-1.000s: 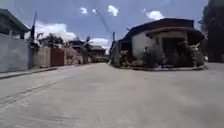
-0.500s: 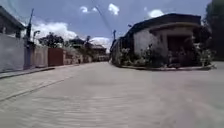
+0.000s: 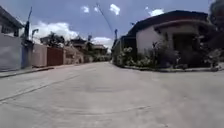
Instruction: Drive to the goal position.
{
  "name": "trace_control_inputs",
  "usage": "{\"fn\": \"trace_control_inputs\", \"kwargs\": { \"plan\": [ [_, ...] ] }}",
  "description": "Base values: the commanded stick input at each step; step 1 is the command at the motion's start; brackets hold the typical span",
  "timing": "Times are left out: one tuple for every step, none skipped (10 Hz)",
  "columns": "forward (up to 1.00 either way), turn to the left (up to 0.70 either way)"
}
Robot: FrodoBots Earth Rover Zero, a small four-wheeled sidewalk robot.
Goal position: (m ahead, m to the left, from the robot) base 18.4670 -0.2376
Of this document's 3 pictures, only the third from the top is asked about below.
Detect distant houses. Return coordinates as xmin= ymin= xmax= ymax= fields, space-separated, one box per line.
xmin=68 ymin=35 xmax=111 ymax=63

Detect overhead wires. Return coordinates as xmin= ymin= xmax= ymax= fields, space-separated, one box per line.
xmin=95 ymin=2 xmax=116 ymax=36

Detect raised sidewalk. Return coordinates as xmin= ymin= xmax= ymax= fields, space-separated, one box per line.
xmin=0 ymin=63 xmax=84 ymax=79

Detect garden bushes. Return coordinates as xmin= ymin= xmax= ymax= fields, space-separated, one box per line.
xmin=113 ymin=41 xmax=224 ymax=70

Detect grey concrete road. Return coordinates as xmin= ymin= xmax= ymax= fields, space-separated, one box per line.
xmin=0 ymin=61 xmax=224 ymax=128

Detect pale wall with blue gate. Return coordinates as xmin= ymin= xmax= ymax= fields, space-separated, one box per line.
xmin=0 ymin=5 xmax=34 ymax=72

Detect white house with dark roof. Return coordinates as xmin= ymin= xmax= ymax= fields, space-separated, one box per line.
xmin=111 ymin=9 xmax=218 ymax=68

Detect pink and red boundary wall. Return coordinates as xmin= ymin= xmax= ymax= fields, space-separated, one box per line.
xmin=31 ymin=43 xmax=85 ymax=68

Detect dark tree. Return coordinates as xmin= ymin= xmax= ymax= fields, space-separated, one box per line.
xmin=40 ymin=31 xmax=67 ymax=48

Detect low garden kerb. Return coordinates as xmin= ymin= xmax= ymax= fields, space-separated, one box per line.
xmin=114 ymin=63 xmax=224 ymax=74

